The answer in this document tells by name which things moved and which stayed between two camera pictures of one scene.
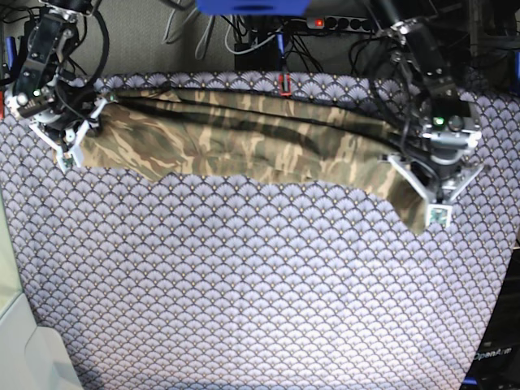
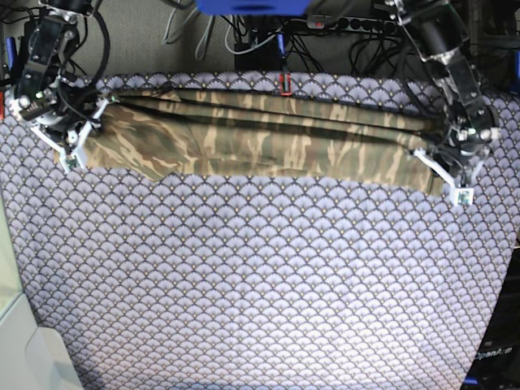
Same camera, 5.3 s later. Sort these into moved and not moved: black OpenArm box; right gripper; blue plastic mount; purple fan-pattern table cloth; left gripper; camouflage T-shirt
Moved: camouflage T-shirt; right gripper
Not moved: purple fan-pattern table cloth; left gripper; black OpenArm box; blue plastic mount
